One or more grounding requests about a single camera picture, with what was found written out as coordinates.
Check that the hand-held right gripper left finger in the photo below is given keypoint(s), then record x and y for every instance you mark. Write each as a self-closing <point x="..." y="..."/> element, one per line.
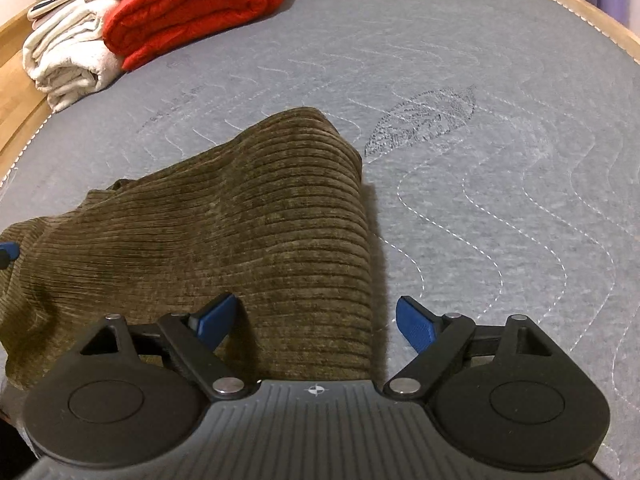
<point x="215" y="316"/>

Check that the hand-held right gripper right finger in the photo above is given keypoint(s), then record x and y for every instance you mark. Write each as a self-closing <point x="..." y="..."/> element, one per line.
<point x="417" y="324"/>

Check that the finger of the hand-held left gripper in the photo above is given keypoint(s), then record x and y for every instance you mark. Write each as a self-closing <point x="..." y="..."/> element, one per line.
<point x="7" y="250"/>

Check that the grey quilted mattress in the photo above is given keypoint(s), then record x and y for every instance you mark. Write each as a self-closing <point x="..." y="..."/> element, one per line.
<point x="500" y="170"/>

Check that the cream folded blanket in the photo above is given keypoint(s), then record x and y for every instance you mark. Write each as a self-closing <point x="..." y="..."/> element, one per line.
<point x="70" y="55"/>

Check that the red quilted blanket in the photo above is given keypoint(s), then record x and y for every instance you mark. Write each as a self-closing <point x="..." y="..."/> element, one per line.
<point x="195" y="5"/>

